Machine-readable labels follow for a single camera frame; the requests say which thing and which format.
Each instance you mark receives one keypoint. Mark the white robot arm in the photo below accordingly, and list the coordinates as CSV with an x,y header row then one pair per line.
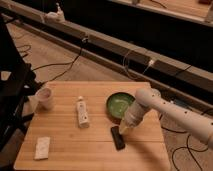
x,y
197,125

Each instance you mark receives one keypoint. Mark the green bowl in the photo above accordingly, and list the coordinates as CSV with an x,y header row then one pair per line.
x,y
117,104

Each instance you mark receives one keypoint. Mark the white paper cup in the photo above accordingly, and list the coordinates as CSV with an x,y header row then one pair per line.
x,y
45,98

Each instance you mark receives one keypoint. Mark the white object on rail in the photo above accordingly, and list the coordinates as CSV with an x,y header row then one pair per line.
x,y
58,15

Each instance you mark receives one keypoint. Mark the black equipment stand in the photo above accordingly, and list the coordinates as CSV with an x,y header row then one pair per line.
x,y
17,82

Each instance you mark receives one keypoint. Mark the black eraser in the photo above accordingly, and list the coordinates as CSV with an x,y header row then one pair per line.
x,y
117,138

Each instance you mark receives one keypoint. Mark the white tube bottle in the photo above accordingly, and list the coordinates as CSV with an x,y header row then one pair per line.
x,y
83,120

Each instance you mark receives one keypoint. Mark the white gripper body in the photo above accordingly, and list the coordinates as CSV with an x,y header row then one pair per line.
x,y
123,127

